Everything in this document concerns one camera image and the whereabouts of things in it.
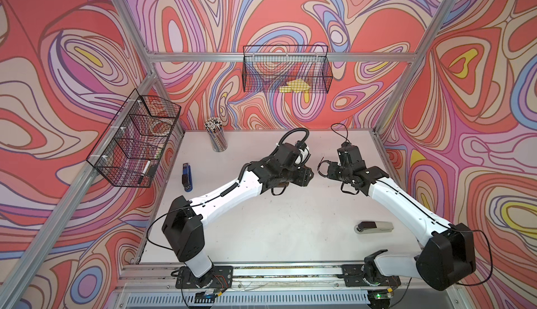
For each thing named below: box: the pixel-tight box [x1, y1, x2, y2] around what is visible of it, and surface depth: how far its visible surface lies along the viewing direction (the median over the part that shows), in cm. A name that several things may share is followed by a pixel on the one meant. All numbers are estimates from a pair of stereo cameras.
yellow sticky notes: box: [278, 78, 312, 93], surface depth 91 cm
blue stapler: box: [181, 162, 193, 193], surface depth 98 cm
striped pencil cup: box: [204, 116, 228, 153], surface depth 101 cm
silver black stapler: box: [353, 220, 395, 234], surface depth 84 cm
